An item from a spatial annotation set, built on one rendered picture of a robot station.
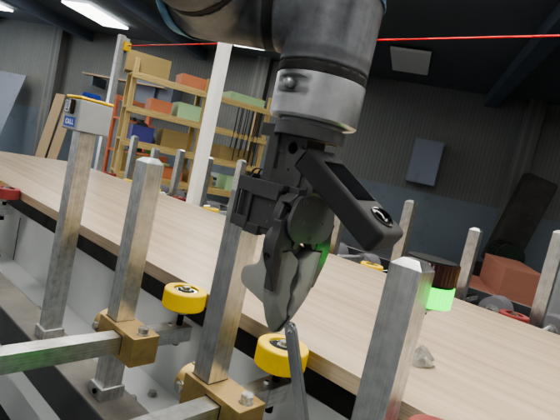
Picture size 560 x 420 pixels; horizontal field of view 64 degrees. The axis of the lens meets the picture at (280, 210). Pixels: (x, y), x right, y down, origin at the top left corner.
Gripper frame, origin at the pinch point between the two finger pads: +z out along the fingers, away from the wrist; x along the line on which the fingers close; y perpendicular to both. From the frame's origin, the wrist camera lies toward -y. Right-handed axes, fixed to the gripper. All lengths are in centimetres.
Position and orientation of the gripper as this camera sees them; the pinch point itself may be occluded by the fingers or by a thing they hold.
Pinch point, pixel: (282, 322)
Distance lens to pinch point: 47.6
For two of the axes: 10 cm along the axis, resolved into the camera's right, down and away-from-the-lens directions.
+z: -2.2, 9.7, 0.9
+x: -6.5, -0.7, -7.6
